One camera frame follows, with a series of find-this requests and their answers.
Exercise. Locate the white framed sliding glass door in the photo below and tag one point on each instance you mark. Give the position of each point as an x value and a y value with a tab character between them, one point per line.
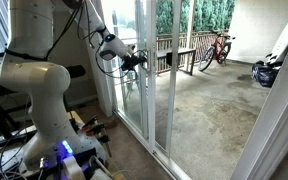
151	110

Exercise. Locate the white door jamb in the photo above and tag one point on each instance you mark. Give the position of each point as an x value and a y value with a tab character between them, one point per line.
277	133

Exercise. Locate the green hedge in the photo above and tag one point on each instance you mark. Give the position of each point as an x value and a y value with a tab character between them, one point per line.
214	15

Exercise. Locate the red bicycle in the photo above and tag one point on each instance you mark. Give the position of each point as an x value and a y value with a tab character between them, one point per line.
221	50

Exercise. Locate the white door sill track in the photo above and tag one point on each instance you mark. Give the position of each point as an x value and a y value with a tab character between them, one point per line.
164	161

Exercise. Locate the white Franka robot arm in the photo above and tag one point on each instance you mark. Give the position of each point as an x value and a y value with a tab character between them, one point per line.
47	100

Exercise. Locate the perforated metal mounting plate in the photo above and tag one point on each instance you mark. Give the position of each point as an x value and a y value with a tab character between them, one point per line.
92	145

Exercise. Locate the black padded bench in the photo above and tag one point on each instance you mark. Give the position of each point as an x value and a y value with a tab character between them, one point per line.
77	70

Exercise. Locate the fixed glass door panel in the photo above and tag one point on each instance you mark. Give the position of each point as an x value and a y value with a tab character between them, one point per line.
141	106

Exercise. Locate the wooden deck railing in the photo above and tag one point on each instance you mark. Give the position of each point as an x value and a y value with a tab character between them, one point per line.
202	41

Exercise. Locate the dark wooden patio table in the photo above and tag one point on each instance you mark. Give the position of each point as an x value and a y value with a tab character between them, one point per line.
184	51

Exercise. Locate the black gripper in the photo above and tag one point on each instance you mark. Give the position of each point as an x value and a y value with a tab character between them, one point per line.
130	62

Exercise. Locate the black bag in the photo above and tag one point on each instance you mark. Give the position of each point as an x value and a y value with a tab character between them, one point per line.
265	75

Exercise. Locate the white screen door bar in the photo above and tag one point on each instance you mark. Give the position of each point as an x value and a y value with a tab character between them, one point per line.
172	100

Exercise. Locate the white patio post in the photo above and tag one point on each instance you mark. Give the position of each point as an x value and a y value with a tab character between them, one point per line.
190	33

